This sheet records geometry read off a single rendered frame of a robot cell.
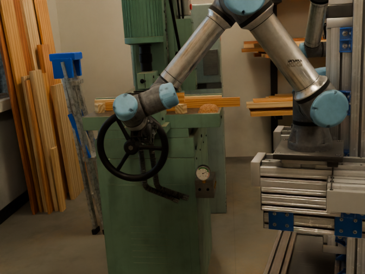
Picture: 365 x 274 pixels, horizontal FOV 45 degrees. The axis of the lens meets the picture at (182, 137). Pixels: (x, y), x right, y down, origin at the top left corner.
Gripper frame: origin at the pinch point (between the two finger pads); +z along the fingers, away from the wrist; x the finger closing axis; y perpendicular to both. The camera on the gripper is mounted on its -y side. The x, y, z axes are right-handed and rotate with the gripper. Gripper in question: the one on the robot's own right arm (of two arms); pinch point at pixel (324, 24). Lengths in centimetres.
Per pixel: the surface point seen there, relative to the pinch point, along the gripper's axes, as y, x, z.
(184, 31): -10, -73, -42
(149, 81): 8, -90, -64
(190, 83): 15, -74, -44
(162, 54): -2, -84, -50
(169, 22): -16, -79, -41
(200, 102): 22, -70, -61
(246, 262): 116, -63, -36
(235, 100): 24, -54, -61
